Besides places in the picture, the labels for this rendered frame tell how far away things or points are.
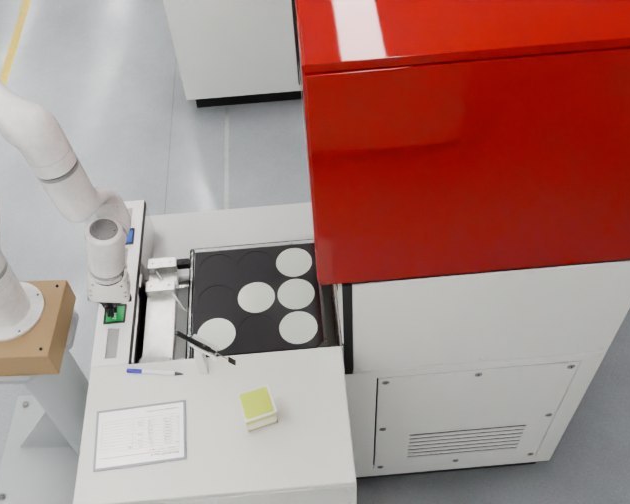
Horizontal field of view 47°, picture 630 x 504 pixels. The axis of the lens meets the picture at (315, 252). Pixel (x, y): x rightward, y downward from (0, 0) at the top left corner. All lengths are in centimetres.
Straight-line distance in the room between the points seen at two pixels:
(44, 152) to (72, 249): 197
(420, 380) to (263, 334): 44
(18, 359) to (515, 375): 132
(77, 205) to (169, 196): 196
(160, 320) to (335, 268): 64
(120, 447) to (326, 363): 51
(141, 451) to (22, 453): 126
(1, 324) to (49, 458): 95
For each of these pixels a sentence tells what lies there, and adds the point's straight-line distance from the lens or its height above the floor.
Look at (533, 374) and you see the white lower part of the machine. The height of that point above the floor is 73.
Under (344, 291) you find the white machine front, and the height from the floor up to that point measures 120.
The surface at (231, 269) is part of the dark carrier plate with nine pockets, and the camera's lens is 206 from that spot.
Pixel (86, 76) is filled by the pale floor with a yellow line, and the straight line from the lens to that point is 435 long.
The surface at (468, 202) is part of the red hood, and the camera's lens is 145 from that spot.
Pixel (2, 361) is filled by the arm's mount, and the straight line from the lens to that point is 208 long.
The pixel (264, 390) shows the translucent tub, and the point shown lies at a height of 103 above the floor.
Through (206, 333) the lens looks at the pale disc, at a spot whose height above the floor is 90.
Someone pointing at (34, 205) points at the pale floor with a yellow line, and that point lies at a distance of 372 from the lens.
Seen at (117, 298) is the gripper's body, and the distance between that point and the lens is 187.
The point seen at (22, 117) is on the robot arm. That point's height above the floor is 164.
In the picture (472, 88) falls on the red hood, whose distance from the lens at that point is 125.
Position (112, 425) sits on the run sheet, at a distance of 181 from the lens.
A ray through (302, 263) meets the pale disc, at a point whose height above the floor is 90.
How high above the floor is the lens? 253
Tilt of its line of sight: 52 degrees down
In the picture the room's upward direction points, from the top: 4 degrees counter-clockwise
